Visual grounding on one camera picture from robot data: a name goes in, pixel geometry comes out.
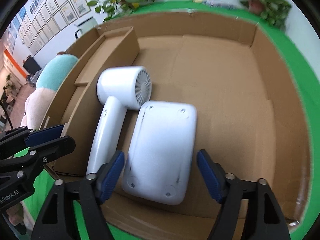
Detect right potted green plant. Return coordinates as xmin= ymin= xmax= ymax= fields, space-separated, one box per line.
xmin=240 ymin=0 xmax=292 ymax=30

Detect colourful tissue pack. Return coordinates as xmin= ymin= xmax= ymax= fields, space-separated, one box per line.
xmin=202 ymin=0 xmax=238 ymax=10

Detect framed certificates on wall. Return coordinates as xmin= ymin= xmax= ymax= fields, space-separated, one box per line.
xmin=4 ymin=0 xmax=91 ymax=55

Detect green table cloth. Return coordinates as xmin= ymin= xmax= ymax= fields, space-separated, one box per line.
xmin=24 ymin=8 xmax=319 ymax=239

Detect white enamel mug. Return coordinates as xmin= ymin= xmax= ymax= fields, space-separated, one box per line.
xmin=74 ymin=16 xmax=98 ymax=39

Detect large cardboard tray box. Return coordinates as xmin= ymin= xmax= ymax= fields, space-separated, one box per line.
xmin=39 ymin=10 xmax=312 ymax=240

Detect white hair dryer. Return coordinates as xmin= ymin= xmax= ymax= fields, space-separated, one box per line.
xmin=86 ymin=66 xmax=152 ymax=174

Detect black monitor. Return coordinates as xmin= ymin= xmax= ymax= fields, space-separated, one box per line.
xmin=23 ymin=55 xmax=41 ymax=75

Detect cardboard divider insert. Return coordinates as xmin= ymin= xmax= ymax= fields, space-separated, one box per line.
xmin=45 ymin=27 xmax=140 ymax=177

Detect black cable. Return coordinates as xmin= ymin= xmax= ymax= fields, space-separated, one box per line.
xmin=0 ymin=100 xmax=14 ymax=131

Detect white device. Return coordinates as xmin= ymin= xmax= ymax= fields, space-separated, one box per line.
xmin=121 ymin=101 xmax=197 ymax=205

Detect pink teal plush toy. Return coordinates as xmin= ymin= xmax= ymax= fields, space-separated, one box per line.
xmin=20 ymin=51 xmax=79 ymax=130

